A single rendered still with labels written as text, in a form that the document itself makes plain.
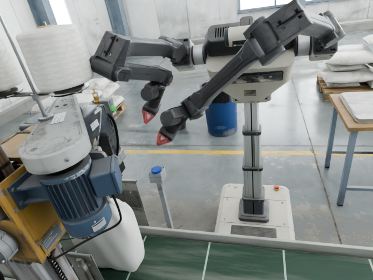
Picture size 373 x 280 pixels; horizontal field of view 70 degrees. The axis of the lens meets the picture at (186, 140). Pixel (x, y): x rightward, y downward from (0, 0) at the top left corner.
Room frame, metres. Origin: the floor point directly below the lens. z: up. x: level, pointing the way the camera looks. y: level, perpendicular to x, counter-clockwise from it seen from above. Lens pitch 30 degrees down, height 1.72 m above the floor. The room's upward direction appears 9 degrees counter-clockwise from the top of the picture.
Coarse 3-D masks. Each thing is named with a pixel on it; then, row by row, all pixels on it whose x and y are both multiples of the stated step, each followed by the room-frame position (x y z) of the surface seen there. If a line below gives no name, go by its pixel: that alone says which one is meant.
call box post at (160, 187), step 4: (160, 184) 1.24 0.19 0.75; (160, 188) 1.24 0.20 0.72; (160, 192) 1.24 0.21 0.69; (164, 192) 1.26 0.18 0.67; (160, 196) 1.24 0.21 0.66; (164, 196) 1.24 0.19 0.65; (164, 200) 1.24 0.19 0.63; (164, 204) 1.24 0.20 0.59; (164, 208) 1.24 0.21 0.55; (168, 208) 1.26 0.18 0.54; (164, 212) 1.24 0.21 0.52; (168, 212) 1.24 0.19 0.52; (168, 216) 1.24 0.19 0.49; (168, 220) 1.24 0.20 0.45; (168, 224) 1.24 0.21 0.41; (172, 224) 1.25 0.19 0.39; (172, 228) 1.24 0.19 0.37
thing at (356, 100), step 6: (342, 96) 1.94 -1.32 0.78; (348, 96) 1.92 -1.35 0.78; (354, 96) 1.90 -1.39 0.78; (360, 96) 1.89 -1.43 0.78; (366, 96) 1.87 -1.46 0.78; (372, 96) 1.85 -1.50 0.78; (348, 102) 1.82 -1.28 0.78; (354, 102) 1.80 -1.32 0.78; (360, 102) 1.78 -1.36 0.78; (366, 102) 1.77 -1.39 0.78; (372, 102) 1.75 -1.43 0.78; (354, 108) 1.70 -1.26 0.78; (360, 108) 1.69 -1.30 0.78; (366, 108) 1.67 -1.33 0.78; (372, 108) 1.66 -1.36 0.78; (360, 114) 1.60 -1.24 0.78; (366, 114) 1.59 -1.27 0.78; (372, 114) 1.57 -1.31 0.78
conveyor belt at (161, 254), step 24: (144, 240) 1.18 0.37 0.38; (168, 240) 1.14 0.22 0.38; (144, 264) 1.00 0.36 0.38; (168, 264) 0.97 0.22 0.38; (192, 264) 0.95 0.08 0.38; (216, 264) 0.92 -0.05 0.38; (240, 264) 0.90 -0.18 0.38; (264, 264) 0.88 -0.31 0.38; (288, 264) 0.86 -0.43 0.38; (312, 264) 0.83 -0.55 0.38; (336, 264) 0.81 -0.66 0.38; (360, 264) 0.79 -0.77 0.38
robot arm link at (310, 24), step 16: (272, 16) 0.72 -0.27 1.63; (288, 16) 0.70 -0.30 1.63; (304, 16) 0.68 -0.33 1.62; (320, 16) 0.85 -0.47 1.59; (256, 32) 0.73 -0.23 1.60; (272, 32) 0.70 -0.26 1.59; (288, 32) 0.68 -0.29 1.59; (304, 32) 0.77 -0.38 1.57; (320, 32) 0.85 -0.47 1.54; (272, 48) 0.68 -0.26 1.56
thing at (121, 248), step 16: (112, 208) 1.00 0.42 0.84; (128, 208) 1.04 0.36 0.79; (112, 224) 0.97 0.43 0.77; (128, 224) 0.99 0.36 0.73; (80, 240) 1.03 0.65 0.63; (96, 240) 0.98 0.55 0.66; (112, 240) 0.96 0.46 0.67; (128, 240) 0.96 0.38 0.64; (96, 256) 1.01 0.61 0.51; (112, 256) 0.97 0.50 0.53; (128, 256) 0.95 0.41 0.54
